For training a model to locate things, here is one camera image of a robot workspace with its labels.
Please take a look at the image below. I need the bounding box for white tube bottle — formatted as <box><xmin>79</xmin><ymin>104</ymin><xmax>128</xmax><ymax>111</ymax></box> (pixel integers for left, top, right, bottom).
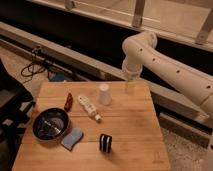
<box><xmin>78</xmin><ymin>95</ymin><xmax>101</xmax><ymax>122</ymax></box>

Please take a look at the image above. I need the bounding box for blue sponge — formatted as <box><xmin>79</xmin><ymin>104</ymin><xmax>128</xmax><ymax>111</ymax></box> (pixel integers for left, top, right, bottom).
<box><xmin>61</xmin><ymin>128</ymin><xmax>83</xmax><ymax>150</ymax></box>

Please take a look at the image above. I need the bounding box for black chair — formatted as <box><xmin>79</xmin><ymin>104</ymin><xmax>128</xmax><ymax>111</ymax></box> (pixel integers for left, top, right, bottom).
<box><xmin>0</xmin><ymin>59</ymin><xmax>35</xmax><ymax>171</ymax></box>

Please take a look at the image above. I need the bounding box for black round pan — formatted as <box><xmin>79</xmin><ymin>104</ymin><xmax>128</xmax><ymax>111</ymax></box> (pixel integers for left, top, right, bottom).
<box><xmin>32</xmin><ymin>108</ymin><xmax>70</xmax><ymax>141</ymax></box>

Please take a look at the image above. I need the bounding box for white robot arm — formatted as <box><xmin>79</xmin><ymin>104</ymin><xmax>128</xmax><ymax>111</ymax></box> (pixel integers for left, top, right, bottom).
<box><xmin>122</xmin><ymin>31</ymin><xmax>213</xmax><ymax>119</ymax></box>

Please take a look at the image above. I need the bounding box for black white striped eraser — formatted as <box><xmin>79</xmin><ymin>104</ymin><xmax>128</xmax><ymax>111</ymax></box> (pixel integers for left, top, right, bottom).
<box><xmin>99</xmin><ymin>134</ymin><xmax>112</xmax><ymax>153</ymax></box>

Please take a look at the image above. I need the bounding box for black cable bundle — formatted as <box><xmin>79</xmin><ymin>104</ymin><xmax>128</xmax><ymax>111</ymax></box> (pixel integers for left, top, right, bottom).
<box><xmin>20</xmin><ymin>46</ymin><xmax>51</xmax><ymax>84</ymax></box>

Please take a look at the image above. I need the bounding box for small red brown bottle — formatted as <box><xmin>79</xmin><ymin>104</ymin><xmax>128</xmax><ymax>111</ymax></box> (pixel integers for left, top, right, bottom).
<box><xmin>64</xmin><ymin>93</ymin><xmax>73</xmax><ymax>112</ymax></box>

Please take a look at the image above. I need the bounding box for blue object on floor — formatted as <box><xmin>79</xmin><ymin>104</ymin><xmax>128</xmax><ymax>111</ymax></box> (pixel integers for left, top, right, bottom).
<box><xmin>50</xmin><ymin>73</ymin><xmax>65</xmax><ymax>82</ymax></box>

